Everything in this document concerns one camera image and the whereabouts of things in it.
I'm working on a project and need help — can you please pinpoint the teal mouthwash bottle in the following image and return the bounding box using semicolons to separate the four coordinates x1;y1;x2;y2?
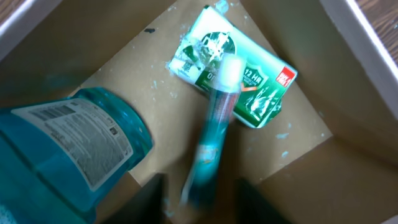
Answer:
1;87;154;223

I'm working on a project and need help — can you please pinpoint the open white cardboard box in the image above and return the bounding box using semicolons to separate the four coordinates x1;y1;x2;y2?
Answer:
0;0;398;224

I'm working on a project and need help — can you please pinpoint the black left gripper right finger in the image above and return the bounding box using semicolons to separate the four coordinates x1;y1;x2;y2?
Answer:
235;178;291;224

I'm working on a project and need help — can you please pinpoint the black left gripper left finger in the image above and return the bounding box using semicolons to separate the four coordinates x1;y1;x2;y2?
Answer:
102;174;165;224

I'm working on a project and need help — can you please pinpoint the teal toothpaste tube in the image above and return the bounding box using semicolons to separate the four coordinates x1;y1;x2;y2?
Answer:
180;54;246;208

